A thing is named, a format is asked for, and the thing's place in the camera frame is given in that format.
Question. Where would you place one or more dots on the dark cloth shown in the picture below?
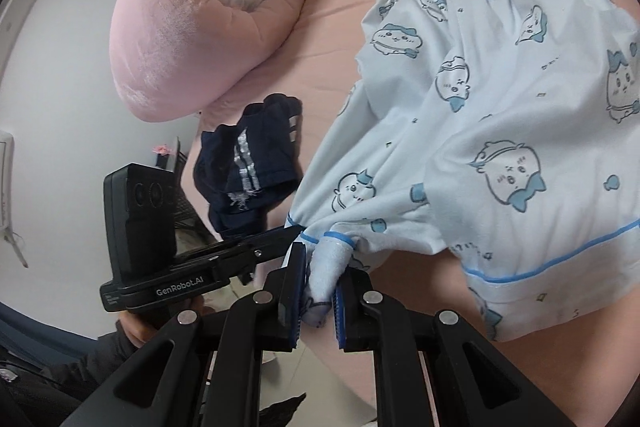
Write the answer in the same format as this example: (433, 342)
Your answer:
(285, 412)

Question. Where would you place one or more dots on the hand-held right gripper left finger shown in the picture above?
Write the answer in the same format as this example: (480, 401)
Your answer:
(294, 294)

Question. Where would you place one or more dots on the pink bed sheet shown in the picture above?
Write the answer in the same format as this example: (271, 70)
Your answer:
(340, 7)

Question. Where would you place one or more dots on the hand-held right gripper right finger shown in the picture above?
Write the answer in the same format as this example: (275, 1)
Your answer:
(340, 314)

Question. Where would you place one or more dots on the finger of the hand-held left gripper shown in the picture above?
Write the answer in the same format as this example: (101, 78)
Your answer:
(275, 237)

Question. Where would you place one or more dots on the person's left forearm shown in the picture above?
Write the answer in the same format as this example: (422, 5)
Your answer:
(75, 382)

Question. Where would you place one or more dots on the navy shorts with white stripes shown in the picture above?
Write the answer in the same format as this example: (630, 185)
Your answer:
(225, 167)

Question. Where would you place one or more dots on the pink rolled quilt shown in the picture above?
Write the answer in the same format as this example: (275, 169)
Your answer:
(160, 32)

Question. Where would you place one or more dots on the light blue printed shorts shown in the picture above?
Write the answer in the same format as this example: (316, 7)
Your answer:
(475, 107)

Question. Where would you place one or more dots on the person's left hand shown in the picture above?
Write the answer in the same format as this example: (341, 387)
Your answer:
(136, 329)

